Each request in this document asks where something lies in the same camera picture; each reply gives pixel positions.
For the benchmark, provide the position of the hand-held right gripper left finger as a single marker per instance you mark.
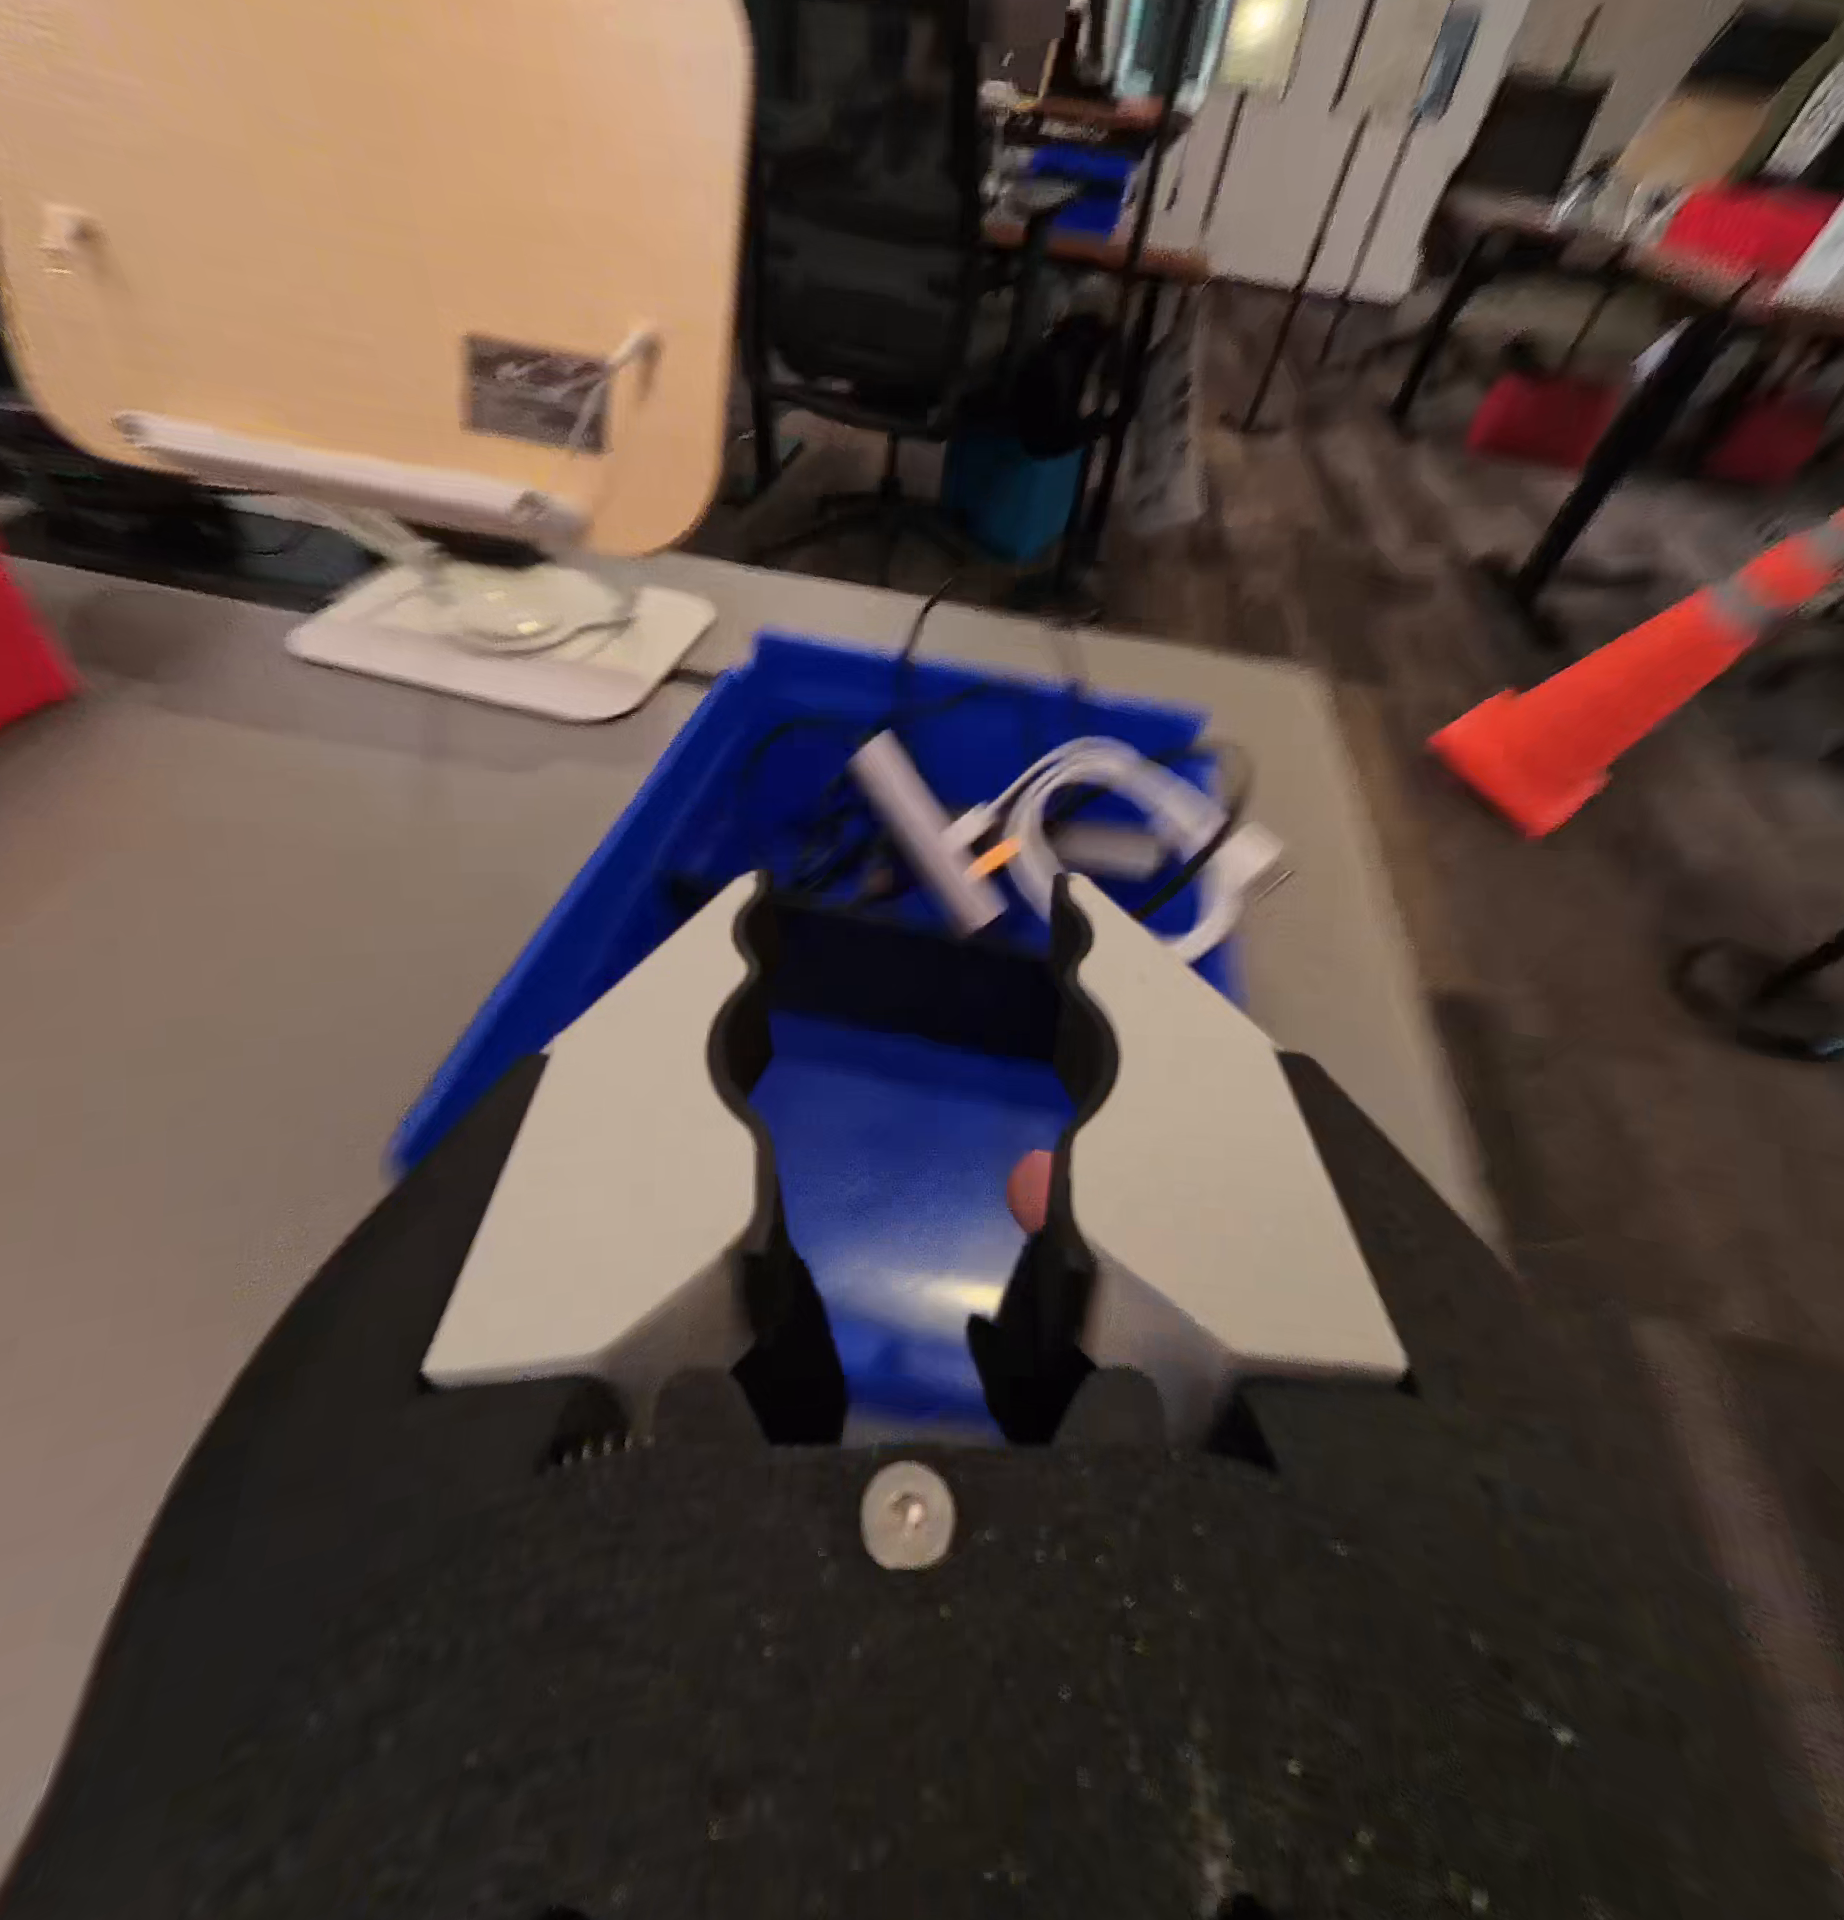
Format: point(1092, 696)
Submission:
point(607, 1154)

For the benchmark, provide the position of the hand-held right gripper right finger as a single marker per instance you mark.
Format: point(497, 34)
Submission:
point(1222, 1185)

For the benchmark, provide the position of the blue storage bin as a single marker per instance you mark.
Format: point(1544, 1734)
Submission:
point(622, 840)

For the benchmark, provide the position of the grey USB hub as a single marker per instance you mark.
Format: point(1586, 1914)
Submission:
point(922, 832)

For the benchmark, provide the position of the grey desk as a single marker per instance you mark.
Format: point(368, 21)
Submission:
point(232, 901)

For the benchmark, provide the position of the black bin divider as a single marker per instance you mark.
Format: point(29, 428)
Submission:
point(922, 982)

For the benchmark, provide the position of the orange traffic cone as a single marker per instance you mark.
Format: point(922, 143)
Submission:
point(1583, 720)

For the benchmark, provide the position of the small blue container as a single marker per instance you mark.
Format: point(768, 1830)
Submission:
point(1012, 495)

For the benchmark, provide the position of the red storage bin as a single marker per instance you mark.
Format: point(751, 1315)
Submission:
point(1746, 233)
point(1544, 420)
point(7, 644)

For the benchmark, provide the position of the wooden book stand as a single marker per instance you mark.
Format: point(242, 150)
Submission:
point(337, 224)

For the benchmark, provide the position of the black office chair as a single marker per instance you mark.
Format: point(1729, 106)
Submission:
point(863, 195)

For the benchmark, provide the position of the background table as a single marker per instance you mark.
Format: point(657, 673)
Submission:
point(1613, 259)

